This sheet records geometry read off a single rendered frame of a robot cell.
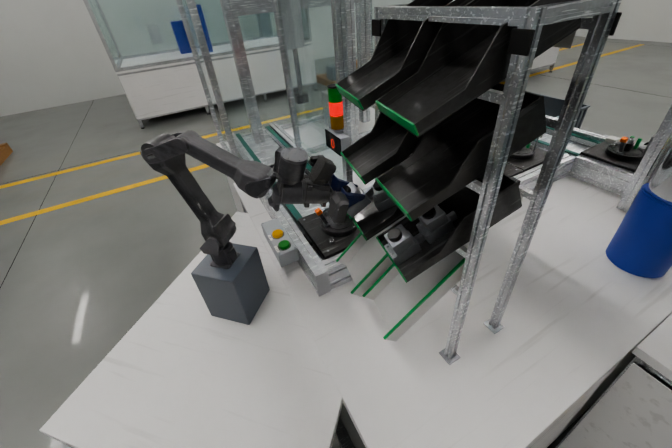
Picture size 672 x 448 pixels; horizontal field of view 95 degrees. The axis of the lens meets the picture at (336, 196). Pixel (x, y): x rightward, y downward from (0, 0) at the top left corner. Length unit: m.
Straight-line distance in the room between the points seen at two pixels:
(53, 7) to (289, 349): 8.56
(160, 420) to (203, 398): 0.10
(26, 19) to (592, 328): 9.23
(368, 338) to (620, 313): 0.73
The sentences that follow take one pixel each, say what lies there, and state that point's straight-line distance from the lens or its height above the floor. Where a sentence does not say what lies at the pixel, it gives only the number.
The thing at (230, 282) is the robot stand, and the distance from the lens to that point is 0.92.
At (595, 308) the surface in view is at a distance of 1.23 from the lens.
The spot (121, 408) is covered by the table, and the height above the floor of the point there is 0.86.
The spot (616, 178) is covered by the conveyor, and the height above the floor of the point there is 0.93.
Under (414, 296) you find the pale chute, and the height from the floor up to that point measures 1.06.
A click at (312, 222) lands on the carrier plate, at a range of 1.17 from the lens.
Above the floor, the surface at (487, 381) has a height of 0.86.
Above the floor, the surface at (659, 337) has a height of 0.86.
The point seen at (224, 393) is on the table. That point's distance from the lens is 0.98.
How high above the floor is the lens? 1.70
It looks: 34 degrees down
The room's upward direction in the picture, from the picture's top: 5 degrees counter-clockwise
